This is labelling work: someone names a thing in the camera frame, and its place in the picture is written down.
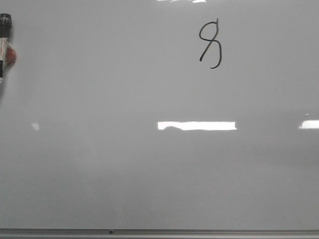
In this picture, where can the black white whiteboard marker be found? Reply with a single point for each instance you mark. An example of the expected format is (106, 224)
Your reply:
(5, 32)

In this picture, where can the red round magnet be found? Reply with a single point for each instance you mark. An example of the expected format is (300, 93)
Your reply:
(10, 57)

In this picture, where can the white whiteboard with aluminium frame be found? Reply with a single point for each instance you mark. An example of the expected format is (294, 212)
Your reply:
(160, 119)

